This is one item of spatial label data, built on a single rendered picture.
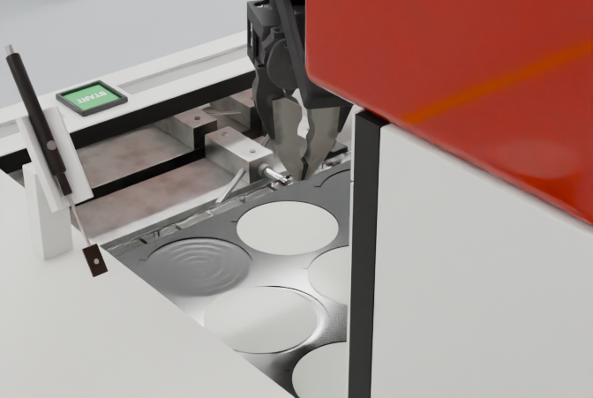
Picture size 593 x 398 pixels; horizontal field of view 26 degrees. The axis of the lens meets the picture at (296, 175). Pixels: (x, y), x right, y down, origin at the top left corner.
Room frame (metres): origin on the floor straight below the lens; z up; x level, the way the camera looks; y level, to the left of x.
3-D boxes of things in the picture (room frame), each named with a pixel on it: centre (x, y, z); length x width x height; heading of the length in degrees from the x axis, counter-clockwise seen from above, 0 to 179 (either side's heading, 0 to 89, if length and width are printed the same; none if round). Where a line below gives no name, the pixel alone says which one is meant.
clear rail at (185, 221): (1.13, 0.06, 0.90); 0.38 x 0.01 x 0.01; 130
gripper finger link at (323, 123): (1.03, -0.02, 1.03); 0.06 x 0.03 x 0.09; 15
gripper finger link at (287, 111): (1.02, 0.01, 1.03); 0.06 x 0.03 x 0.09; 15
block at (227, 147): (1.23, 0.06, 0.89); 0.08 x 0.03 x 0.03; 40
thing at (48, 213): (0.91, 0.20, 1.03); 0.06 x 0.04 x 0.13; 40
